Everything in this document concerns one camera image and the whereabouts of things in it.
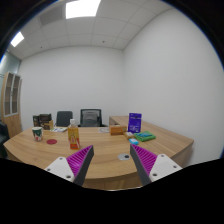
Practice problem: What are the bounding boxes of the grey mesh-back office chair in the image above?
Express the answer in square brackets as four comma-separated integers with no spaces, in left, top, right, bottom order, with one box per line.
[78,108,108,128]

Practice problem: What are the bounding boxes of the orange-label drink bottle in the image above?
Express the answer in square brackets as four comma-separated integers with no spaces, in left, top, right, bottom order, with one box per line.
[67,118,81,150]

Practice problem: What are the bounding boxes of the small blue box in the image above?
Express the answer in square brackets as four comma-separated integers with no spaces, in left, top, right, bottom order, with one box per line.
[128,137,140,146]

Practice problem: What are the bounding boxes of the tall dark brown box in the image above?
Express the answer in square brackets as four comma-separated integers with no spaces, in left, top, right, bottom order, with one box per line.
[32,115,41,128]

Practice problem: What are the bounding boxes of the small yellow box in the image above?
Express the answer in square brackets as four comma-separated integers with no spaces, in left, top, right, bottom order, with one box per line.
[123,131,135,140]

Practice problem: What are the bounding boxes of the grey ceiling air vent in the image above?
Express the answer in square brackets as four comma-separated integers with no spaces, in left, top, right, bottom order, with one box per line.
[39,3,67,27]

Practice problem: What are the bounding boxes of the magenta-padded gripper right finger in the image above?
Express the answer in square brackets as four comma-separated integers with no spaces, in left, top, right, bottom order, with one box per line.
[129,144,183,186]

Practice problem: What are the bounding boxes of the round grey printed paper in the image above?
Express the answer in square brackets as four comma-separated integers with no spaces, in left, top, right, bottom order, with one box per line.
[98,126,111,134]

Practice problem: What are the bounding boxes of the white green leaflet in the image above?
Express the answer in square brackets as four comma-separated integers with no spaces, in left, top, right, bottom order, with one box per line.
[49,126,68,133]

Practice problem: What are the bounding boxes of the grey round cable grommet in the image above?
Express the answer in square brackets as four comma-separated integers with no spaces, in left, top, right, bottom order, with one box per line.
[117,153,131,161]

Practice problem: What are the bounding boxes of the green printed mug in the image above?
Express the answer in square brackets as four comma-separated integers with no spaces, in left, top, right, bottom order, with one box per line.
[31,126,44,142]

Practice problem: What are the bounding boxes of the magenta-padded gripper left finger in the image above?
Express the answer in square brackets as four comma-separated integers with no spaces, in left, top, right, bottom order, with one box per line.
[44,144,95,187]

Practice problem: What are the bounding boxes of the brown cardboard box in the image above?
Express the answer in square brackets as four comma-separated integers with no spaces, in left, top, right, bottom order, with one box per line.
[41,119,54,131]

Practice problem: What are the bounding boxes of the orange carton box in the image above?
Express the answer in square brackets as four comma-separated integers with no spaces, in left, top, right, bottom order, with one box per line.
[109,124,128,136]

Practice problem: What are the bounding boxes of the large ceiling light panel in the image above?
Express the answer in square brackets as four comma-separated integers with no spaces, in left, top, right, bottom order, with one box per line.
[65,0,102,20]

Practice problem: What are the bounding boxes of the purple upright package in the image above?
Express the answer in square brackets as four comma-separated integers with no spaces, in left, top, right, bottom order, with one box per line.
[127,112,143,134]

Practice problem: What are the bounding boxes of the black sofa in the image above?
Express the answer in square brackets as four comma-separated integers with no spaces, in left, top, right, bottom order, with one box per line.
[0,121,9,158]

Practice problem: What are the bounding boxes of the green pack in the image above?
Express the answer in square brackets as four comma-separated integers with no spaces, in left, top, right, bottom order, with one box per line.
[133,130,157,143]

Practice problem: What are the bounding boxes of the wooden side desk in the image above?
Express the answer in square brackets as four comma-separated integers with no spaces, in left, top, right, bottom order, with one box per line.
[108,115,161,129]

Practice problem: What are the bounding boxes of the dark solid-back office chair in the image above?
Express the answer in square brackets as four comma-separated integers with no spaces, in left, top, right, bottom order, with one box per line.
[54,110,74,128]

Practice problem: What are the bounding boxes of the wooden glass-door shelf cabinet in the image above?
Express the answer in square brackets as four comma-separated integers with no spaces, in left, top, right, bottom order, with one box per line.
[0,71,23,139]

